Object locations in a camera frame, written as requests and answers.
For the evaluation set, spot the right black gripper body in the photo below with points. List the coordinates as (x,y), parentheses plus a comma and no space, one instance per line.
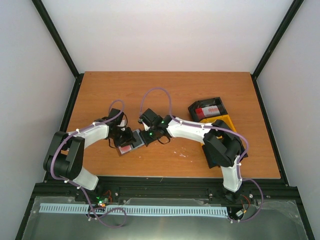
(153,135)

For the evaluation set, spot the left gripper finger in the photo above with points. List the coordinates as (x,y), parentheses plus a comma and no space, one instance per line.
(130,135)
(123,143)

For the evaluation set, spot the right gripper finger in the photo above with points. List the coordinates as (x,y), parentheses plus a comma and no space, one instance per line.
(144,135)
(148,141)

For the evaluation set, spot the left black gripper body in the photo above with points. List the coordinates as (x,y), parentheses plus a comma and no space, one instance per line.
(120,137)

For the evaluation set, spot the brown leather card holder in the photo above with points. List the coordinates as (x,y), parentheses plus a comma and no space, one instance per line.
(131,150)

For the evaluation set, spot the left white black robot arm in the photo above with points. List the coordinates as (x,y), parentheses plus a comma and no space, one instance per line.
(65,156)

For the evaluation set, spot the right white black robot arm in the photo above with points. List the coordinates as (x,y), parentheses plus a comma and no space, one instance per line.
(180,128)

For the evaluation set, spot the red white credit card stack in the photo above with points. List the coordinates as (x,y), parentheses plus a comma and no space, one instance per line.
(207,111)

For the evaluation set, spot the black yellow card tray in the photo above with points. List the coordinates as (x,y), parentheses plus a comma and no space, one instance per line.
(220,148)

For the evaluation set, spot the left controller board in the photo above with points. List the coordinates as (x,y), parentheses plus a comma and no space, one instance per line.
(105,199)

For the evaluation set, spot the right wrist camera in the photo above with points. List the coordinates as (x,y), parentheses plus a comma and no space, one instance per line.
(145,126)

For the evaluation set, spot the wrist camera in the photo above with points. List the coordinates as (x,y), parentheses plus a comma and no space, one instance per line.
(123,125)
(145,126)

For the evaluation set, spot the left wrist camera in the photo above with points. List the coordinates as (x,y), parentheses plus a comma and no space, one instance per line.
(123,125)

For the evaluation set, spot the light blue cable duct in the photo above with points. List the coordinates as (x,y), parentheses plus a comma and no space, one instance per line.
(141,210)

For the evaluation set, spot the black aluminium frame rail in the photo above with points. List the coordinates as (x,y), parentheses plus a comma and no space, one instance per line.
(209,190)

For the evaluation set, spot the left black frame post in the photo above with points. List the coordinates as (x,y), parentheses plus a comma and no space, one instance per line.
(49,24)

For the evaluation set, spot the black frame post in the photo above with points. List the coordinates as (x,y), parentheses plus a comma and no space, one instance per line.
(49,24)
(283,26)

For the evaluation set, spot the metal base plate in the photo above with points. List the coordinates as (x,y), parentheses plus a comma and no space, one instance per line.
(275,220)

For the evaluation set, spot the right black frame post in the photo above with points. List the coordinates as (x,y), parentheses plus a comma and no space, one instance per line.
(283,26)

